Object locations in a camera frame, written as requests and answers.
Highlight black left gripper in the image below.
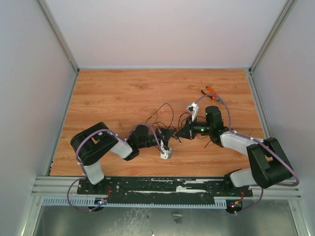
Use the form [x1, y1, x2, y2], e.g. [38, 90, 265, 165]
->
[139, 127, 176, 150]

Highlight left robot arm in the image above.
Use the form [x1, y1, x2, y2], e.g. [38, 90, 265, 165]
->
[70, 122, 176, 194]

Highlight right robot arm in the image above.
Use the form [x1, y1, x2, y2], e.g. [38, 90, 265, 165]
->
[176, 106, 293, 196]

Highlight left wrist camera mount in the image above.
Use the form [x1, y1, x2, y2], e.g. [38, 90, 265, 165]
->
[160, 140, 172, 159]

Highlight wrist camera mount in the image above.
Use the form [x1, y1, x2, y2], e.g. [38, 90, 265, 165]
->
[187, 102, 199, 121]
[160, 140, 172, 159]

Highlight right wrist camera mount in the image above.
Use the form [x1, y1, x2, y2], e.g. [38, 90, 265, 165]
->
[187, 102, 199, 121]

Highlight orange handled pliers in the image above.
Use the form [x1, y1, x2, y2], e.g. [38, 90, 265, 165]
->
[201, 86, 223, 104]

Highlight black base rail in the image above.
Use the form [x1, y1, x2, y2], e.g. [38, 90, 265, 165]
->
[77, 177, 253, 205]

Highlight grey slotted cable duct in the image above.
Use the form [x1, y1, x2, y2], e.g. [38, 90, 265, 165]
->
[41, 196, 227, 209]

